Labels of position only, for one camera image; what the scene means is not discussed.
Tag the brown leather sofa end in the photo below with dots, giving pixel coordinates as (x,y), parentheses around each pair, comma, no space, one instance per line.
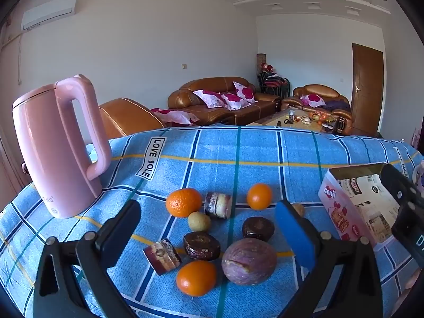
(127,116)

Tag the brown leather armchair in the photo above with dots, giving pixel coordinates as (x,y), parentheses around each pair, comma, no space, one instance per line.
(323,91)

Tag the tall patterned vase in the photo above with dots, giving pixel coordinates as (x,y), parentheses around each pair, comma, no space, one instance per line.
(261,59)

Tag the orange mandarin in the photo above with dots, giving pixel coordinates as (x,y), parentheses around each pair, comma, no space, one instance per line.
(196,278)
(259,196)
(184,202)

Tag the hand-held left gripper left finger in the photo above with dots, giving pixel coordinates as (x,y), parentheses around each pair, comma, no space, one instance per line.
(121,235)

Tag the brown wooden door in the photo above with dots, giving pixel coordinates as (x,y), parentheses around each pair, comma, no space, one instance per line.
(366,89)

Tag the small brown nut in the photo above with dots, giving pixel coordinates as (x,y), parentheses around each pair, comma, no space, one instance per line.
(300,209)

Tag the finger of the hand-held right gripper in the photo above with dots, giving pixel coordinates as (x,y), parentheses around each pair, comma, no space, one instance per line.
(397,184)

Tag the blue plaid tablecloth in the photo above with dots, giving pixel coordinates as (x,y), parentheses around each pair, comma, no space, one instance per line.
(215,159)

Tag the small yellowish longan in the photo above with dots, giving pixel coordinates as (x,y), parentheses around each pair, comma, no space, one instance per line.
(199,222)

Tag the wooden coffee table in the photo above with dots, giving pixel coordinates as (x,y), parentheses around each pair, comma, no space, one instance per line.
(281,119)

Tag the stacked dark chairs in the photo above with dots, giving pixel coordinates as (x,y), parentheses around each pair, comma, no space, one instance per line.
(273,84)

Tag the white air conditioner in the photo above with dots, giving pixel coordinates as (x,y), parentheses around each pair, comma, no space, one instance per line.
(46,11)

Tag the purple passion fruit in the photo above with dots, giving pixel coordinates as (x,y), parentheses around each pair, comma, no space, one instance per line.
(249,261)

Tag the date walnut snack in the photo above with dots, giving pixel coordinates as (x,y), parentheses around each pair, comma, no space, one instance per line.
(162,256)

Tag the wrapped layered cake snack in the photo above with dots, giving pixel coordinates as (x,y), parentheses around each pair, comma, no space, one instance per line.
(217,205)

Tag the brown leather three-seat sofa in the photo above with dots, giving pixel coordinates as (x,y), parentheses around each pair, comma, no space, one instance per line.
(261,106)

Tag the white red floral pillow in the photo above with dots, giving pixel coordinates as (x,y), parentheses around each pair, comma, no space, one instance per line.
(234,101)
(312,99)
(244,90)
(208,98)
(174,115)

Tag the fruit pile on coffee table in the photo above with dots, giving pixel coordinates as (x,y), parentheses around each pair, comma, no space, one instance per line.
(318,116)

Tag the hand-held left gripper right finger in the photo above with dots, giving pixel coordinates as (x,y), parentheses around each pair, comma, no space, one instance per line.
(294,235)

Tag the pink electric kettle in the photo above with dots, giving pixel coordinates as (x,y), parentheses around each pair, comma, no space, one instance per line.
(49,139)

